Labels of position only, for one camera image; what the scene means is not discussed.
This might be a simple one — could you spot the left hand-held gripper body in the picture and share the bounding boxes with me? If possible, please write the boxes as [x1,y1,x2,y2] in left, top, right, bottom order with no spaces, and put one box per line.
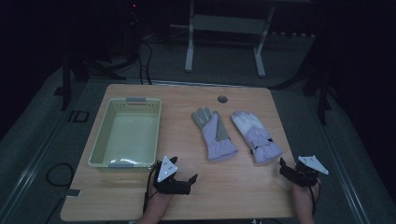
[152,155,191,196]

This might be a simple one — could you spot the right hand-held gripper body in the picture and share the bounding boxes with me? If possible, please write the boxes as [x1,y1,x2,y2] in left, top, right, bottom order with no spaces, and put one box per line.
[281,155,330,189]

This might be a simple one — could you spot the lilac glove with white back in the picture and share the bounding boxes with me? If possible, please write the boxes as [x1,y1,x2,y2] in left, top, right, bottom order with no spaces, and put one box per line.
[231,110,284,165]

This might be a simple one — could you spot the lilac glove with grey palm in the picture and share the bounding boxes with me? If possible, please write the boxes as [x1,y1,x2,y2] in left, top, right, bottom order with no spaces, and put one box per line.
[191,106,239,162]

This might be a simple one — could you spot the pale green plastic basket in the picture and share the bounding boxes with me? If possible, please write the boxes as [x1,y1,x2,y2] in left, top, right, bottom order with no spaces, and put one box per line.
[87,96,163,169]

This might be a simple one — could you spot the person's left hand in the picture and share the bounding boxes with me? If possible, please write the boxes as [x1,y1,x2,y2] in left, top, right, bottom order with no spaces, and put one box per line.
[148,185,174,209]

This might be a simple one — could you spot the person's right hand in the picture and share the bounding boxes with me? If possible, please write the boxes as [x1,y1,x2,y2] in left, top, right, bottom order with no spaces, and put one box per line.
[291,181,321,206]

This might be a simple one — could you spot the tall black stand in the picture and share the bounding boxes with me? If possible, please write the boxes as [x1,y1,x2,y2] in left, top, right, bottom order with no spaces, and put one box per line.
[302,59,333,126]

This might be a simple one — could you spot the black stand with crossed legs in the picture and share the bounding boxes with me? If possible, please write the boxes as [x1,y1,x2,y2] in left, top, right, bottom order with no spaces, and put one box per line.
[53,46,127,112]

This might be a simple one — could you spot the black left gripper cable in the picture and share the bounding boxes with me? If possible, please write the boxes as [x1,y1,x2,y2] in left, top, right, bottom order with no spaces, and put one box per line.
[142,161,163,216]

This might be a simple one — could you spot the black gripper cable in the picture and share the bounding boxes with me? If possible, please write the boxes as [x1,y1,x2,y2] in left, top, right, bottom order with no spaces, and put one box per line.
[307,179,322,217]
[142,161,163,216]

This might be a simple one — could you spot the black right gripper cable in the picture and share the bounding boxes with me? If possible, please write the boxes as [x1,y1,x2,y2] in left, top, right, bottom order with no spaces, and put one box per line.
[307,179,322,217]

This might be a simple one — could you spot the black hanging cables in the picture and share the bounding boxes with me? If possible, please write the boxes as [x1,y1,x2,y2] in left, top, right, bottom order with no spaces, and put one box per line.
[135,18,154,86]

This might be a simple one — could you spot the black looped floor cable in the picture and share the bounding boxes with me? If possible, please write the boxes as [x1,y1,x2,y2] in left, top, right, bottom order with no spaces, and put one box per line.
[45,161,76,189]

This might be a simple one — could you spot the white metal desk frame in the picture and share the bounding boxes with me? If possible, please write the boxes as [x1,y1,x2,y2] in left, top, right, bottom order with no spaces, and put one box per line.
[184,0,276,78]

